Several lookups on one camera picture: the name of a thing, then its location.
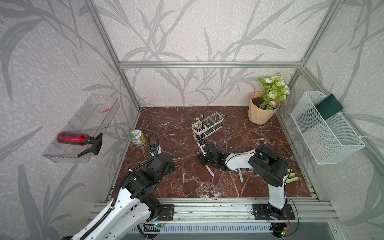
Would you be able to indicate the green yellow label jar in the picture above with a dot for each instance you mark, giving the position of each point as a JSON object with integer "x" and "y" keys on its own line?
{"x": 137, "y": 138}

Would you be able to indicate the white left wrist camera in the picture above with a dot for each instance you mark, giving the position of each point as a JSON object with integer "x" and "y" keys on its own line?
{"x": 155, "y": 149}

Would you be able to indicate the green white artificial flowers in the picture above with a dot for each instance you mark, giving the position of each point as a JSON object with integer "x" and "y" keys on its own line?
{"x": 275, "y": 92}

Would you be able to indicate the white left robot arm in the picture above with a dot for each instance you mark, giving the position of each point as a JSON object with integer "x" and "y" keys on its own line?
{"x": 133, "y": 204}

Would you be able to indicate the pink toothbrush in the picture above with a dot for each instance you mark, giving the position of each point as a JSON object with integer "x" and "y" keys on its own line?
{"x": 210, "y": 171}

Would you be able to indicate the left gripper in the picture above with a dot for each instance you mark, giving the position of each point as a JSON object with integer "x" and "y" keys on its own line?
{"x": 171, "y": 167}

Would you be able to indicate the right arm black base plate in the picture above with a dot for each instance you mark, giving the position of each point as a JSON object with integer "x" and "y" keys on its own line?
{"x": 268, "y": 212}

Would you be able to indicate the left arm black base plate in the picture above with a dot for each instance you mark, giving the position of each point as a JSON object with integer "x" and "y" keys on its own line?
{"x": 164, "y": 213}

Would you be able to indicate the clear wall shelf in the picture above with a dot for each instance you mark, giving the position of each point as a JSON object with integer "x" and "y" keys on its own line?
{"x": 92, "y": 118}

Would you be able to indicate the peach ribbed flower pot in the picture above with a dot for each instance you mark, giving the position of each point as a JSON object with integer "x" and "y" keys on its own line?
{"x": 259, "y": 116}

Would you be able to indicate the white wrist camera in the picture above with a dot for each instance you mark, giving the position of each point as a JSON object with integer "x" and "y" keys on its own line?
{"x": 202, "y": 143}
{"x": 155, "y": 149}

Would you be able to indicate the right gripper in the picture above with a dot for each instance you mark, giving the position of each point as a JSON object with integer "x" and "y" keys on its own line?
{"x": 200, "y": 159}

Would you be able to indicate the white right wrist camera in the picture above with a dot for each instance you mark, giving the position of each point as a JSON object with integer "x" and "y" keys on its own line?
{"x": 202, "y": 143}

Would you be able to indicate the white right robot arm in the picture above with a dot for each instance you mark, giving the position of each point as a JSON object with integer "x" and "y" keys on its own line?
{"x": 271, "y": 167}

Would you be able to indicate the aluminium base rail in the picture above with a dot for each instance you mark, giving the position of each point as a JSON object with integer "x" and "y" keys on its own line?
{"x": 238, "y": 210}

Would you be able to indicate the black toothbrush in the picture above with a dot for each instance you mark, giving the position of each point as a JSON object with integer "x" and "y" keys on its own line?
{"x": 202, "y": 121}

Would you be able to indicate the white wire mesh basket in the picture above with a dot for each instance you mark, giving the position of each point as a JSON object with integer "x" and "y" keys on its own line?
{"x": 329, "y": 140}

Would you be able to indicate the red spray bottle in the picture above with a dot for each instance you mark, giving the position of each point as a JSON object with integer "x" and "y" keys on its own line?
{"x": 78, "y": 139}

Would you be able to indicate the dark green card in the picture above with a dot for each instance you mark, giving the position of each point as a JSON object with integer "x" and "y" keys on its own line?
{"x": 328, "y": 107}

